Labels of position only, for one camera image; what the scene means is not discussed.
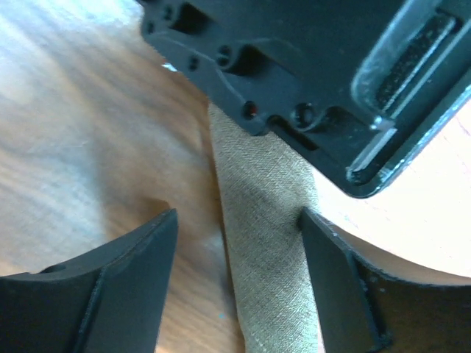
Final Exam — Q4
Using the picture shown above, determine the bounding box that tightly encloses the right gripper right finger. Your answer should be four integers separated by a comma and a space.
300, 208, 470, 352

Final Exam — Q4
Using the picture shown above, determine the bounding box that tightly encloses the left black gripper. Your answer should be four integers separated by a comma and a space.
141, 1, 470, 199

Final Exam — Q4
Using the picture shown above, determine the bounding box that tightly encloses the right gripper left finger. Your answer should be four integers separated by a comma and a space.
1, 209, 178, 352

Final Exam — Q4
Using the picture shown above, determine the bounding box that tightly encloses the brown cloth napkin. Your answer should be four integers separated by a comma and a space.
208, 104, 318, 352

